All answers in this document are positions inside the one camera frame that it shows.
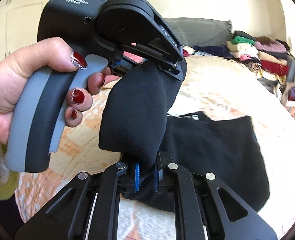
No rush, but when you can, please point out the black t-shirt with orange patches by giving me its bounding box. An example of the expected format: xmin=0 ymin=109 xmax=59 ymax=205
xmin=99 ymin=60 xmax=270 ymax=212

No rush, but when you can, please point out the floral fabric bag with clothes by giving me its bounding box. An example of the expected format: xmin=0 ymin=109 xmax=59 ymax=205
xmin=280 ymin=82 xmax=295 ymax=107

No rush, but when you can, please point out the pile of folded clothes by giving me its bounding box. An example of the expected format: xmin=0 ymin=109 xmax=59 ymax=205
xmin=227 ymin=31 xmax=295 ymax=84

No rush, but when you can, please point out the left hand with red nails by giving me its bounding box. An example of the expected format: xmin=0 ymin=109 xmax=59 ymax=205
xmin=0 ymin=37 xmax=116 ymax=147

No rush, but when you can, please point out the pink fleece blanket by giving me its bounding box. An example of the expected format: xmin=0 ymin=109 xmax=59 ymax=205
xmin=104 ymin=52 xmax=145 ymax=85

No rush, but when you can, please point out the grey upholstered headboard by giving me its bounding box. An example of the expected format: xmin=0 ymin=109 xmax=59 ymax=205
xmin=164 ymin=17 xmax=232 ymax=47

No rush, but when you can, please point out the orange white floral bedspread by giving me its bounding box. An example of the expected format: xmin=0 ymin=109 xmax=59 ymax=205
xmin=14 ymin=55 xmax=295 ymax=240

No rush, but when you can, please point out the beige bed sheet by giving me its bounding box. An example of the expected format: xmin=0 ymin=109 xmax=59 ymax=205
xmin=167 ymin=53 xmax=288 ymax=126

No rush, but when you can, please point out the dark navy garment by headboard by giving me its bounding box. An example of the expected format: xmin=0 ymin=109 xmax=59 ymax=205
xmin=192 ymin=45 xmax=234 ymax=60

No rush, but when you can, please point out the lime green sleeve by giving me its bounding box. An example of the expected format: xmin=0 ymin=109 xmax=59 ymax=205
xmin=0 ymin=144 xmax=20 ymax=207

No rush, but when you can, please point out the white wardrobe with handles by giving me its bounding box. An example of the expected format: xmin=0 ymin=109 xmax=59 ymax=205
xmin=0 ymin=0 xmax=44 ymax=61

